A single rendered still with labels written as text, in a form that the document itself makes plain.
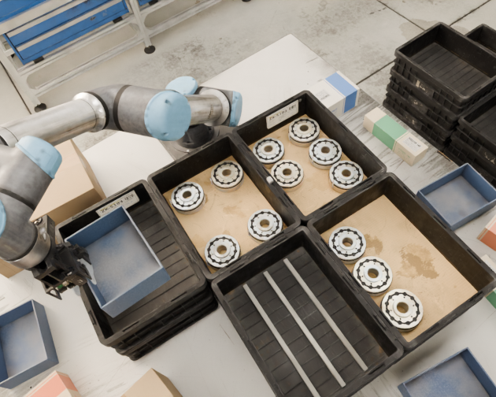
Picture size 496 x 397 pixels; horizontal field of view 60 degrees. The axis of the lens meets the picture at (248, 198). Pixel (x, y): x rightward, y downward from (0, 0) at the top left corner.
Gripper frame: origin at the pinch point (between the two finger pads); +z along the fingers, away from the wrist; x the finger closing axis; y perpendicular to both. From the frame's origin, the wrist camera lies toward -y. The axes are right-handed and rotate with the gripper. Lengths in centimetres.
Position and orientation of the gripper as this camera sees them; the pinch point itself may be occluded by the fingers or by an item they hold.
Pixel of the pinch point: (85, 274)
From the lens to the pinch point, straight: 102.5
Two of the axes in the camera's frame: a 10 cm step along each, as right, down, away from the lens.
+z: 1.7, 4.6, 8.7
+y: 5.5, 6.9, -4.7
